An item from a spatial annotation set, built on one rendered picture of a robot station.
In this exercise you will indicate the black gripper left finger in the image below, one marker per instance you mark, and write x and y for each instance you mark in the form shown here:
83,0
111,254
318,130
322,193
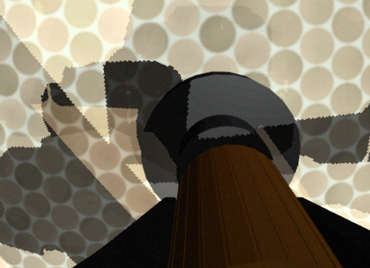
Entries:
144,244

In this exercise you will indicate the orange cylindrical knob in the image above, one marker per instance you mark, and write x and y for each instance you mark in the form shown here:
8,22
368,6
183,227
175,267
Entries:
235,210

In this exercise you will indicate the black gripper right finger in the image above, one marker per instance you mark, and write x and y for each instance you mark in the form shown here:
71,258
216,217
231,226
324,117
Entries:
349,241

